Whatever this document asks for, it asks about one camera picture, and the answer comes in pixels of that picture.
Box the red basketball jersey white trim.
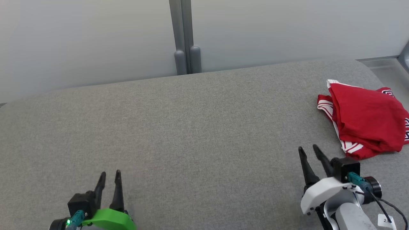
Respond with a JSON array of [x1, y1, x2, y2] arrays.
[[317, 86, 409, 160]]

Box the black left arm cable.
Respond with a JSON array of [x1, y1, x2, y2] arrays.
[[66, 210, 85, 230]]

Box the grey cylindrical post foot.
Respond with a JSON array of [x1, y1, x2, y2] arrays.
[[174, 50, 188, 76], [190, 46, 202, 74]]

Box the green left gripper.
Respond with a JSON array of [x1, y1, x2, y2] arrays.
[[81, 169, 137, 230]]

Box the red basketball shorts white stripes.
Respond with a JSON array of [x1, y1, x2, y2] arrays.
[[327, 80, 409, 152]]

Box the grey metal partition post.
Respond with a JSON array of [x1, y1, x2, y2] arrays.
[[169, 0, 192, 74]]

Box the small white cable tag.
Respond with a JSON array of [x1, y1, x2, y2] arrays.
[[378, 213, 397, 230]]

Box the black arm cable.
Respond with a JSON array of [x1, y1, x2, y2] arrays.
[[348, 172, 408, 230], [66, 210, 85, 230]]

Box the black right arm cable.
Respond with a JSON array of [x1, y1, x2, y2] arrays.
[[348, 172, 408, 230]]

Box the grey metal corner post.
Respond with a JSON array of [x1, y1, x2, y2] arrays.
[[398, 41, 409, 74]]

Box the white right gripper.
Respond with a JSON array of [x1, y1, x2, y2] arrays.
[[298, 144, 352, 215]]

